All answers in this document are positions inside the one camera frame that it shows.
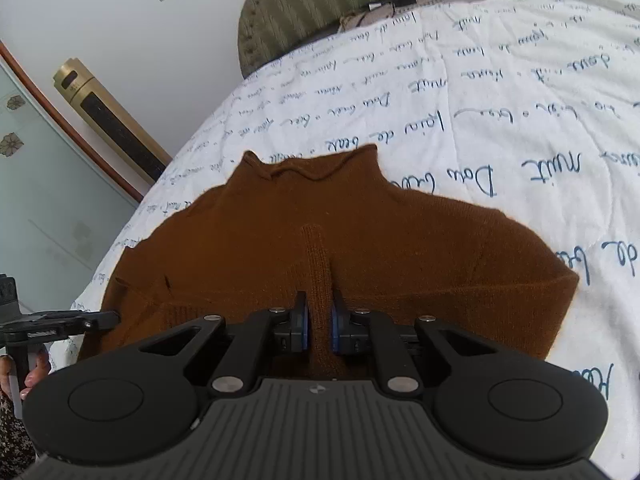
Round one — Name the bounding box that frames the person's left hand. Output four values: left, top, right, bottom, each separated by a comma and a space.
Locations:
0, 347, 51, 400

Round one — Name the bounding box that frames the frosted glass wardrobe door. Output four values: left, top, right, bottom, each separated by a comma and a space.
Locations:
1, 48, 142, 313

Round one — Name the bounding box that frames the black charger cable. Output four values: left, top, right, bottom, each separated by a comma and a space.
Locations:
366, 0, 419, 12

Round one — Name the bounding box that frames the gold tower fan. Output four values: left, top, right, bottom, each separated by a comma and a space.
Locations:
53, 58, 172, 185

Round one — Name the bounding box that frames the floral sleeve left forearm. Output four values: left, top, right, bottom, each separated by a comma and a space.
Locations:
0, 393, 36, 479

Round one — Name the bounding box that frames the white script-print bed quilt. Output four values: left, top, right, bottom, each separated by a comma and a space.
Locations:
74, 0, 639, 479

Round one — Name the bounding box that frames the brown knit sweater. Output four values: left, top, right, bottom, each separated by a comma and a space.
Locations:
79, 145, 578, 377

